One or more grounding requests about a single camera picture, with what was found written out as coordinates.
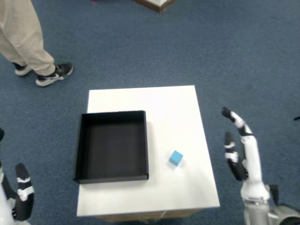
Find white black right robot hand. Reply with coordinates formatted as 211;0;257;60
221;107;270;202

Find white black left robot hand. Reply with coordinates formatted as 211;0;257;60
0;127;35;225

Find blue cube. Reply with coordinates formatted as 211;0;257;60
169;150;183;167

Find black open box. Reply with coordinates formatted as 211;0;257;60
73;110;150;184

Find wooden table base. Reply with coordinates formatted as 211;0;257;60
93;209;202;223

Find clear round container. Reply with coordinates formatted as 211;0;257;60
138;210;166;223

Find black white sneaker with swoosh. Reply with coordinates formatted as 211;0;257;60
35;62;74;87

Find beige trousers of person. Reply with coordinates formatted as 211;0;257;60
0;0;56;77

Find white furniture with wood edge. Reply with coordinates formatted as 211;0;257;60
132;0;176;14

